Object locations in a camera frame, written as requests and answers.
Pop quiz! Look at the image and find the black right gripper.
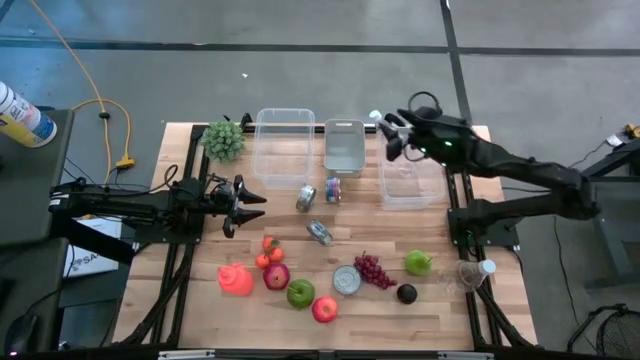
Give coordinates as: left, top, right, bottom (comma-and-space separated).
378, 104, 452, 162

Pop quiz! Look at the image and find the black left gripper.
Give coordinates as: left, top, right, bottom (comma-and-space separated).
202, 174, 268, 240

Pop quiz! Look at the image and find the olive green label tin can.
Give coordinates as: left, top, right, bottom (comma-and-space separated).
294, 183, 318, 213

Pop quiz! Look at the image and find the neon orange plastic bottle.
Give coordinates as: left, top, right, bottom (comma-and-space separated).
217, 262, 256, 297

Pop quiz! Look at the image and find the green and blue label can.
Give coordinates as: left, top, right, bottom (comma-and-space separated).
305, 219, 334, 246

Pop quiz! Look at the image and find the teal label tin can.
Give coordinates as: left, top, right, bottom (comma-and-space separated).
331, 264, 363, 296

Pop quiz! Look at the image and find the bunch of red grapes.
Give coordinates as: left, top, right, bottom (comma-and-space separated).
353, 251, 399, 291

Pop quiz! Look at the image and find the grey plastic bin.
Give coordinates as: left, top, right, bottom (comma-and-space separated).
323, 118, 367, 179

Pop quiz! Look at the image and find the clear plastic bin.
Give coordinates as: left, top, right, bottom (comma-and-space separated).
251, 107, 317, 191
375, 124, 447, 211

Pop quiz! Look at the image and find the green spiky artificial plant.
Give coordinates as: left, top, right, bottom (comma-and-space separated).
199, 119, 247, 164

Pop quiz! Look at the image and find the blue and pink label can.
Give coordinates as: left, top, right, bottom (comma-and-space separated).
324, 176, 343, 205

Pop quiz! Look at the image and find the green apple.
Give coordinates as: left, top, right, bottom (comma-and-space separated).
285, 278, 317, 310

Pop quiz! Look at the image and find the green pear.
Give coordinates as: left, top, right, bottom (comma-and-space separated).
403, 248, 434, 278

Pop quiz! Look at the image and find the red apple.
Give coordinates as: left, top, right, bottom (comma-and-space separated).
311, 295, 340, 325

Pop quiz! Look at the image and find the black avocado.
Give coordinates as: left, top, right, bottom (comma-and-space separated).
395, 282, 419, 306

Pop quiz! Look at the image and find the white cardboard box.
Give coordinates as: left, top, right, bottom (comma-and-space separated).
63, 215, 124, 279

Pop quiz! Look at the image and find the silver metal bar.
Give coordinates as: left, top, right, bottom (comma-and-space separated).
158, 349, 216, 360
438, 351, 495, 360

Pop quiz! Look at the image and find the black side desk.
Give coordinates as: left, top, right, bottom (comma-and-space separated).
0, 105, 76, 359

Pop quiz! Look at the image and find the white yellow blue canister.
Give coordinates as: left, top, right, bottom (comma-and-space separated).
0, 80, 59, 149

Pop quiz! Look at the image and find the black metal stand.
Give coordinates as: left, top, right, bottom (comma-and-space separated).
549, 139, 640, 291

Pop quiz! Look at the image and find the black computer mouse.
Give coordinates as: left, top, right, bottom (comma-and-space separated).
3, 313, 39, 356

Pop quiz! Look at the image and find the black mesh basket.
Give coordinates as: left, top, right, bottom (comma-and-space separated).
567, 302, 640, 359

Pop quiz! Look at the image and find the black aluminium frame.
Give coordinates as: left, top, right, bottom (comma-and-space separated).
112, 122, 539, 351

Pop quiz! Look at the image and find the yellow cable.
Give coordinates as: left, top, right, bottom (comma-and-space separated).
28, 0, 137, 184

